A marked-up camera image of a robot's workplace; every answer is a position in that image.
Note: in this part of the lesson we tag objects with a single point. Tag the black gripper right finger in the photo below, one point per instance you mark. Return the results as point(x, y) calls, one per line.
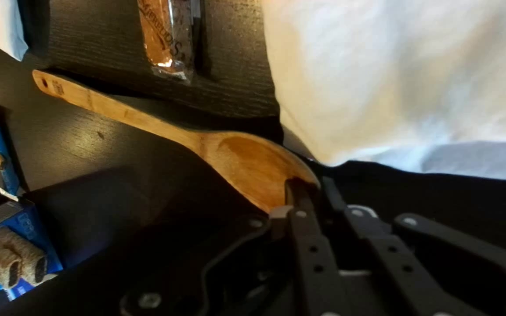
point(410, 281)

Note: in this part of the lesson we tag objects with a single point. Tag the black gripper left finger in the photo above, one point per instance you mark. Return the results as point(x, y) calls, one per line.
point(319, 283)

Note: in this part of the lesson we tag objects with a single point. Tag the wooden spoon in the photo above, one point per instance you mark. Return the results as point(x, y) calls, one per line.
point(256, 167)

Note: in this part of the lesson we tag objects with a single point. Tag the white folded cloth right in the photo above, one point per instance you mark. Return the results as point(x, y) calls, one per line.
point(414, 84)

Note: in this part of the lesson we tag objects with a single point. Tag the white folded cloth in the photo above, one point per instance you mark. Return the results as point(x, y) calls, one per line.
point(414, 84)
point(11, 30)

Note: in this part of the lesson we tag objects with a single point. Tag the clear wrapped snack bar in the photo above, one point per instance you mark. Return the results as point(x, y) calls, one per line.
point(169, 35)

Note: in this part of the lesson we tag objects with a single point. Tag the blue snack packet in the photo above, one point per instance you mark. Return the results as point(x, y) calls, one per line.
point(27, 255)

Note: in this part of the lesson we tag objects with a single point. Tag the white folded cloth left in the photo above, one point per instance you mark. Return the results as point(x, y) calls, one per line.
point(11, 30)

